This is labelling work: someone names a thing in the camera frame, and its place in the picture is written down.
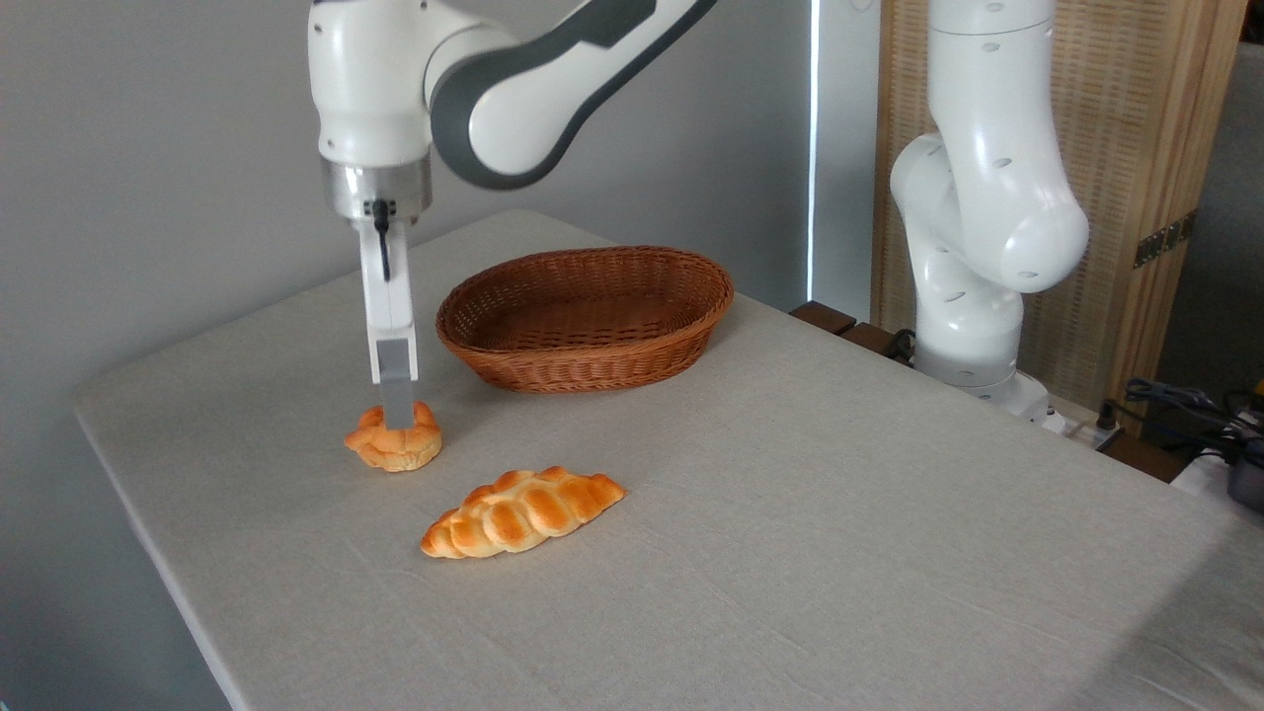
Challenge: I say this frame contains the dark metal screen hinge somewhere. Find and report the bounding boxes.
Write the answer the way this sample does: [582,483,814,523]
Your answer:
[1133,209,1197,271]

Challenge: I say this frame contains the dark grey device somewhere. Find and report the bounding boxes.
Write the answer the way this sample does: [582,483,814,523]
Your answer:
[1224,439,1264,514]

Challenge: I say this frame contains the dark brown wooden block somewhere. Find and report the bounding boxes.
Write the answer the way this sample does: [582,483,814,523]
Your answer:
[790,301,858,337]
[839,321,909,364]

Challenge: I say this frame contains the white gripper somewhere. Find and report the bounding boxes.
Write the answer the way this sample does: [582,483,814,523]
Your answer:
[356,217,420,432]

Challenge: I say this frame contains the black cable bundle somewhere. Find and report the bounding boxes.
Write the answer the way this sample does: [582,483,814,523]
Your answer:
[1099,377,1264,465]

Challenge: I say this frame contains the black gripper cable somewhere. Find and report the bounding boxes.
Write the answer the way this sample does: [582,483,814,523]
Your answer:
[369,199,394,283]

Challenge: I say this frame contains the small round bread roll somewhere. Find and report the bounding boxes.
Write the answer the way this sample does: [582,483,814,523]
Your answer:
[343,400,443,474]

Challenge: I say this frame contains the white power strip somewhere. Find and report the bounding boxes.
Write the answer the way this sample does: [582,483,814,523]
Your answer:
[1042,400,1122,450]

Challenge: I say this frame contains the long braided bread loaf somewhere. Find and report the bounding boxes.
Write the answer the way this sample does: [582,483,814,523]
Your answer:
[420,466,627,561]

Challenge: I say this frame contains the grey linen tablecloth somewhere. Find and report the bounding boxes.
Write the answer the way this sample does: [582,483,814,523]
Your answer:
[73,209,1264,711]

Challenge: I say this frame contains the brown wicker basket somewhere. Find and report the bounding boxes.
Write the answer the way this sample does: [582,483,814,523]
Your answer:
[435,246,735,395]

